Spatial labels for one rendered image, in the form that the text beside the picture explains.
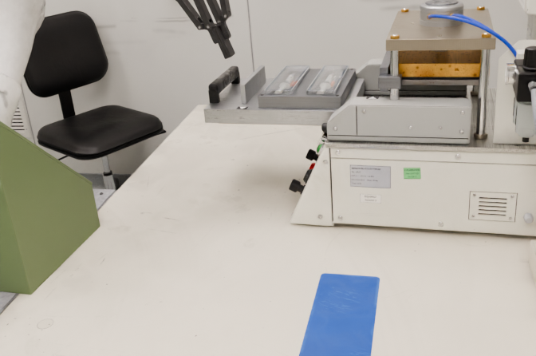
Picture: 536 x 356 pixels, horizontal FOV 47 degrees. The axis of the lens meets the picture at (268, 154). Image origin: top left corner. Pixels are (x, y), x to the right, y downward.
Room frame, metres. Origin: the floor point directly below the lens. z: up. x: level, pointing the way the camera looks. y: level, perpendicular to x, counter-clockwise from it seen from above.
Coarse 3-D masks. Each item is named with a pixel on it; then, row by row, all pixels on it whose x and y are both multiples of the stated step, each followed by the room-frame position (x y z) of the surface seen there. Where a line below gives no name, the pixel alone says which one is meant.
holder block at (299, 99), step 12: (312, 72) 1.31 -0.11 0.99; (348, 72) 1.28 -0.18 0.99; (300, 84) 1.22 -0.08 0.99; (348, 84) 1.20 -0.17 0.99; (264, 96) 1.16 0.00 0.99; (276, 96) 1.16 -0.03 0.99; (288, 96) 1.15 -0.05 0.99; (300, 96) 1.14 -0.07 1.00; (312, 96) 1.14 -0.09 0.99; (324, 96) 1.13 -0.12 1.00; (336, 96) 1.12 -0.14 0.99; (276, 108) 1.16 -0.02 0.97; (288, 108) 1.15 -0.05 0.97; (300, 108) 1.14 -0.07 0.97; (312, 108) 1.14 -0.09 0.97; (324, 108) 1.13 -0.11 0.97; (336, 108) 1.12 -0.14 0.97
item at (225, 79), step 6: (234, 66) 1.35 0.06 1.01; (228, 72) 1.31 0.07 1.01; (234, 72) 1.33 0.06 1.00; (216, 78) 1.27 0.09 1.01; (222, 78) 1.26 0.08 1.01; (228, 78) 1.29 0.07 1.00; (234, 78) 1.33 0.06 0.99; (210, 84) 1.23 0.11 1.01; (216, 84) 1.23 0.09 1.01; (222, 84) 1.25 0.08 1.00; (228, 84) 1.29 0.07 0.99; (210, 90) 1.22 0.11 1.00; (216, 90) 1.22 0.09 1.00; (222, 90) 1.25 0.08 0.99; (210, 96) 1.22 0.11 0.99; (216, 96) 1.22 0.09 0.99; (210, 102) 1.22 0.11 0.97; (216, 102) 1.22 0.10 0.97
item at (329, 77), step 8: (320, 72) 1.27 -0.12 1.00; (328, 72) 1.26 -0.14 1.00; (336, 72) 1.26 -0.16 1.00; (344, 72) 1.25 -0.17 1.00; (320, 80) 1.21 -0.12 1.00; (328, 80) 1.20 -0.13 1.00; (336, 80) 1.20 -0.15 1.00; (312, 88) 1.16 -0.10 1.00; (320, 88) 1.15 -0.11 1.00; (328, 88) 1.15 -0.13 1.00
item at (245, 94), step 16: (240, 80) 1.38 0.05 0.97; (256, 80) 1.28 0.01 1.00; (224, 96) 1.27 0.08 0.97; (240, 96) 1.26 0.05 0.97; (256, 96) 1.25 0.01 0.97; (352, 96) 1.19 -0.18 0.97; (208, 112) 1.19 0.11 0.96; (224, 112) 1.18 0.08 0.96; (240, 112) 1.17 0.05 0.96; (256, 112) 1.16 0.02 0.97; (272, 112) 1.15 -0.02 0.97; (288, 112) 1.14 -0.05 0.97; (304, 112) 1.13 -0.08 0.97; (320, 112) 1.12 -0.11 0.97
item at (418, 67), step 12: (408, 60) 1.10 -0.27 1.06; (420, 60) 1.10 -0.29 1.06; (432, 60) 1.09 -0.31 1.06; (444, 60) 1.08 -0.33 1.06; (456, 60) 1.08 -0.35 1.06; (468, 60) 1.07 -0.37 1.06; (408, 72) 1.08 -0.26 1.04; (420, 72) 1.07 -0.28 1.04; (432, 72) 1.07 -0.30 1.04; (444, 72) 1.06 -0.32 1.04; (456, 72) 1.04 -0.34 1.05; (468, 72) 1.05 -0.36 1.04; (408, 84) 1.08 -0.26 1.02; (420, 84) 1.07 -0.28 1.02; (432, 84) 1.07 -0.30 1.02; (444, 84) 1.06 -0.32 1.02; (456, 84) 1.05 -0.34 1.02; (468, 84) 1.05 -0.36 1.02
